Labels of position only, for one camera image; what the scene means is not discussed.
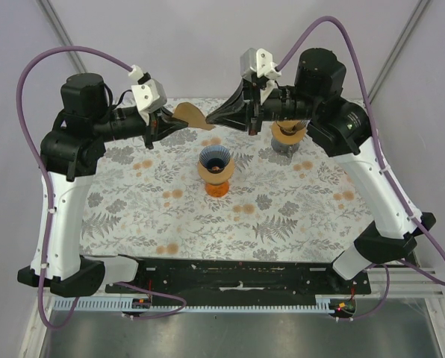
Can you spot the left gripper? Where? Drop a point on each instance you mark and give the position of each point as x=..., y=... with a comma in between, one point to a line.
x=158, y=128

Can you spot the orange glass dripper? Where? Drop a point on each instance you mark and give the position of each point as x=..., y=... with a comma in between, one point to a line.
x=217, y=190

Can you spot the floral table mat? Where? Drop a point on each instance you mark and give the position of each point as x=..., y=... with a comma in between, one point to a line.
x=153, y=203

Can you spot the blue cable duct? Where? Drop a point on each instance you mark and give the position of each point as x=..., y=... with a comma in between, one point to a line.
x=141, y=304

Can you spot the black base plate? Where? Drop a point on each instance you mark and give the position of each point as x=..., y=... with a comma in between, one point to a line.
x=240, y=281

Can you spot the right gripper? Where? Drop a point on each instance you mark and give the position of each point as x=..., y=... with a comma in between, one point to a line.
x=243, y=110

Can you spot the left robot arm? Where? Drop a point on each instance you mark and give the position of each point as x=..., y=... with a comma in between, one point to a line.
x=70, y=153

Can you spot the glass coffee server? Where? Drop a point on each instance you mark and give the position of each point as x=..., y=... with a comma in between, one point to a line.
x=284, y=149

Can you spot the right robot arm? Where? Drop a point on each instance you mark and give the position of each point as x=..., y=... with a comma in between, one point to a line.
x=343, y=130

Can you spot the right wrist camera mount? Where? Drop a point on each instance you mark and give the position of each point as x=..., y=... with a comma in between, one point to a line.
x=258, y=68

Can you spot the brown paper coffee filter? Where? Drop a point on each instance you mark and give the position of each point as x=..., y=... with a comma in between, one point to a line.
x=290, y=127

